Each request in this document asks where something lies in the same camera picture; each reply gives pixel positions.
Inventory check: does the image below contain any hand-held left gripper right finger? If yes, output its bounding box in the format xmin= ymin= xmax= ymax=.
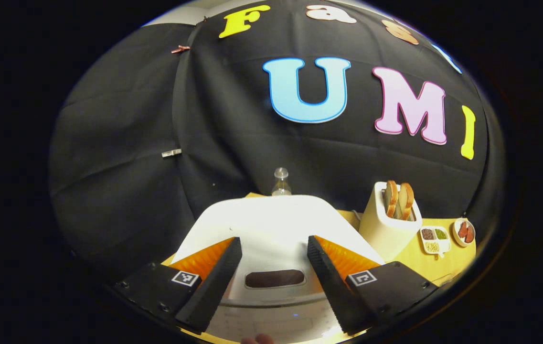
xmin=307 ymin=235 xmax=439 ymax=335

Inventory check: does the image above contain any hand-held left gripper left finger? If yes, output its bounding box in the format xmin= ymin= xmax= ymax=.
xmin=114 ymin=236 xmax=243 ymax=335

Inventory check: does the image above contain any white rice cooker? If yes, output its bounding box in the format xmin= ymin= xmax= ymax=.
xmin=171 ymin=194 xmax=386 ymax=344

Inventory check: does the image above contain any white toaster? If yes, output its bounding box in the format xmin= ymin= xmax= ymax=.
xmin=358 ymin=181 xmax=424 ymax=262

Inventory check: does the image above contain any toasted bread slice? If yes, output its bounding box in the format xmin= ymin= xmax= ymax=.
xmin=398 ymin=183 xmax=415 ymax=221
xmin=384 ymin=180 xmax=398 ymax=218

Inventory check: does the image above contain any white divided grain dish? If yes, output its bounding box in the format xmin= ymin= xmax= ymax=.
xmin=418 ymin=226 xmax=452 ymax=258

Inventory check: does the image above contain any clear glass bottle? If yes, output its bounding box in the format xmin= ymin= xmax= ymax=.
xmin=271 ymin=167 xmax=292 ymax=196

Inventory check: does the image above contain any small white round plate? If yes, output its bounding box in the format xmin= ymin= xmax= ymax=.
xmin=452 ymin=218 xmax=476 ymax=247

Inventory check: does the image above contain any black backdrop cloth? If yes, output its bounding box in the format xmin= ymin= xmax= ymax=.
xmin=49 ymin=0 xmax=506 ymax=282

